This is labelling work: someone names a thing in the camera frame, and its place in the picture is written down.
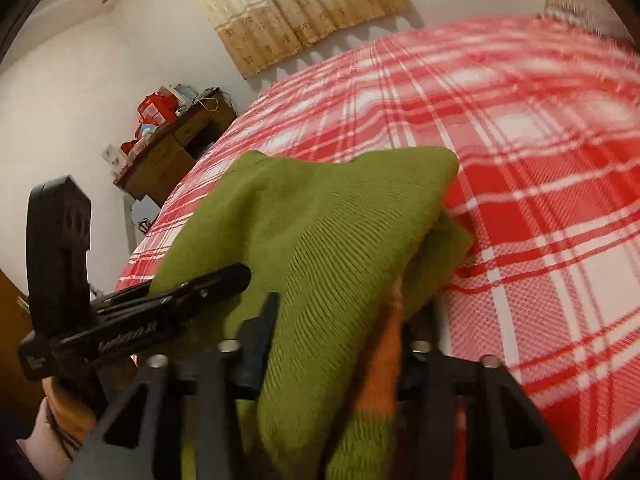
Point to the red gift box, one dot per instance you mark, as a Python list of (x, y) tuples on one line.
[(157, 107)]

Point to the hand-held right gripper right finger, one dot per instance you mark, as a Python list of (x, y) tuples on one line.
[(425, 375)]

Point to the person's left hand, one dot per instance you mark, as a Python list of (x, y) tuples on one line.
[(42, 442)]

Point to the white orange carton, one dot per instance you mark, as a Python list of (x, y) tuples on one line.
[(114, 156)]

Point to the beige patterned curtain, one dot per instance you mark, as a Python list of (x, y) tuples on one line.
[(295, 5)]

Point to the brown wooden desk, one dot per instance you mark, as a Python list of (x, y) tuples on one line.
[(170, 155)]

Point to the olive green knit sweater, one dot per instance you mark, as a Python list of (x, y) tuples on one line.
[(325, 240)]

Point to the red plaid bed blanket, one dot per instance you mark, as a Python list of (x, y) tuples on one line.
[(525, 185)]

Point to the brown wooden door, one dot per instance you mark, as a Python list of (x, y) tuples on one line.
[(15, 340)]

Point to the white printed cardboard box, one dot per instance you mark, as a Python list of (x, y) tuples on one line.
[(142, 217)]

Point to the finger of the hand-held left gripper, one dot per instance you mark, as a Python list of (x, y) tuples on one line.
[(210, 282)]

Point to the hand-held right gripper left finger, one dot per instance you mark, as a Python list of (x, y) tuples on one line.
[(250, 355)]

